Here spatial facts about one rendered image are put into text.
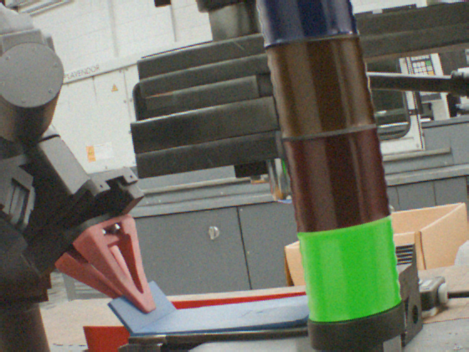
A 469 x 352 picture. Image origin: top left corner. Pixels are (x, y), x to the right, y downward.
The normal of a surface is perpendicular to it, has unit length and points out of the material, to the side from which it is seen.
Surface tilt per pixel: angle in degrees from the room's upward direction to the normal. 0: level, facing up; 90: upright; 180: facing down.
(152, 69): 90
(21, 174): 59
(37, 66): 67
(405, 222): 94
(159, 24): 90
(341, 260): 76
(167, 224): 90
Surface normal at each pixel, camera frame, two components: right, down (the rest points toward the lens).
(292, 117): -0.80, -0.07
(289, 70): -0.63, -0.10
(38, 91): 0.29, -0.40
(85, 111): -0.50, 0.13
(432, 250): 0.81, -0.15
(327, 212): -0.41, -0.13
